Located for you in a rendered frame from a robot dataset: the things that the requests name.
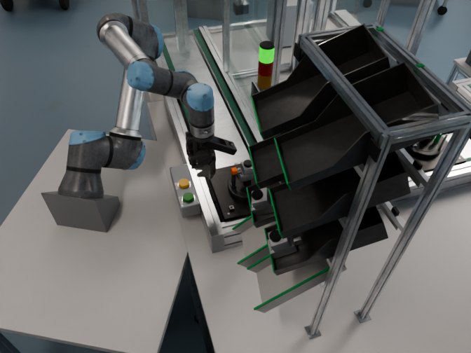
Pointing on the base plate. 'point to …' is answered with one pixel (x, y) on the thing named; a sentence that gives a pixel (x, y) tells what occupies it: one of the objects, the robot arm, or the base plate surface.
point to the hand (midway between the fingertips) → (211, 175)
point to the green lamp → (266, 56)
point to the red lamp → (265, 68)
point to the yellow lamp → (264, 82)
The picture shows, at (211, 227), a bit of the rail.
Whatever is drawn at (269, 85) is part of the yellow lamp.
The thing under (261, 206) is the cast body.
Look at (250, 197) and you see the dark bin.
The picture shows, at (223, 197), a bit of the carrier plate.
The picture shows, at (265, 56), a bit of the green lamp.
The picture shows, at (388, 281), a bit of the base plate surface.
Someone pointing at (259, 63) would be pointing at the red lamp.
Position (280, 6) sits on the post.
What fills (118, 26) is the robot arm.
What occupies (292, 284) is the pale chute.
